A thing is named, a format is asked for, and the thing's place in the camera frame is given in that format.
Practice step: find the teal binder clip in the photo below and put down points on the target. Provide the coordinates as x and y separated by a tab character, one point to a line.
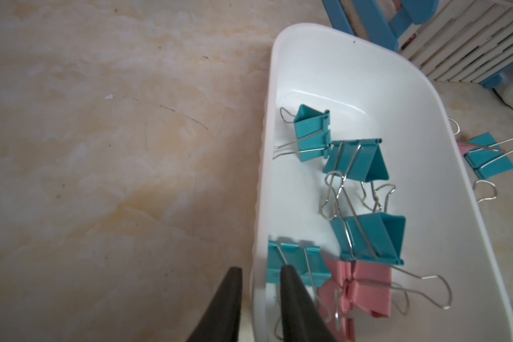
487	158
312	130
306	259
359	160
365	236

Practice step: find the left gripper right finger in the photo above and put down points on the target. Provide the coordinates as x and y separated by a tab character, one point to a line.
301	320

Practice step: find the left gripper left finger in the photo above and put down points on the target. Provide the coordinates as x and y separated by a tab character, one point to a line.
221	320

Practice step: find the white plastic storage box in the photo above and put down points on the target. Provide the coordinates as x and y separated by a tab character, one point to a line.
373	93

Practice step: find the blue white toy crib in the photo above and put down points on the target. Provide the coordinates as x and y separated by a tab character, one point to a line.
455	41

